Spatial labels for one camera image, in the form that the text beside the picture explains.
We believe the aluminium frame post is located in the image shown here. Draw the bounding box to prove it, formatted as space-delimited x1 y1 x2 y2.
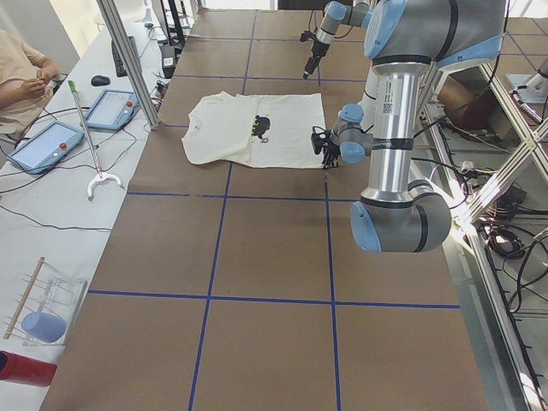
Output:
97 0 160 130

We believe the blue cup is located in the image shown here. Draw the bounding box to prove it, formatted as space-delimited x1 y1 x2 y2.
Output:
21 312 67 343

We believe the blue teach pendant far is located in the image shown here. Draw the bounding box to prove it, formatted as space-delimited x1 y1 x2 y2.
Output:
85 89 140 131

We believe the blue teach pendant near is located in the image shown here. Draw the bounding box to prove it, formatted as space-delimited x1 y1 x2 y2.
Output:
7 121 84 174

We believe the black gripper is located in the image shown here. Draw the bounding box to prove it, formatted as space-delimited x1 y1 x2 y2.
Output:
302 40 330 80
321 130 341 170

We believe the cream long-sleeve cat shirt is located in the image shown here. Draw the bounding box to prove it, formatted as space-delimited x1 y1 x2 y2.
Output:
182 92 325 169

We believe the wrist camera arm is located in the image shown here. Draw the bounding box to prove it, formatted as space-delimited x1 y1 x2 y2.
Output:
300 30 316 42
311 126 326 155

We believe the blue teach pendant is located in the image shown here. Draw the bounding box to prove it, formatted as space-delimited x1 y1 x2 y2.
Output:
85 89 140 131
7 121 84 174

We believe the seated person beige shirt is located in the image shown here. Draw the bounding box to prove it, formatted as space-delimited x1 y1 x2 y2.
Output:
1 30 60 140

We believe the reacher grabber stick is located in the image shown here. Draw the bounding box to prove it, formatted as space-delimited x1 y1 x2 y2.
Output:
68 80 124 201

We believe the black keyboard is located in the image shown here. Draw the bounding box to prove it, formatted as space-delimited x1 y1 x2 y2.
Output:
110 34 138 78

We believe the red bottle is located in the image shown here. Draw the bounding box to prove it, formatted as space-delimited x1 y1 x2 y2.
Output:
1 350 57 387

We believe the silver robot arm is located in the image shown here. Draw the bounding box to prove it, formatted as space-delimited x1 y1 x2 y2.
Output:
300 1 373 79
318 1 506 253

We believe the black computer mouse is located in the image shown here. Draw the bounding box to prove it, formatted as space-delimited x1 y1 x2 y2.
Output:
90 74 110 86

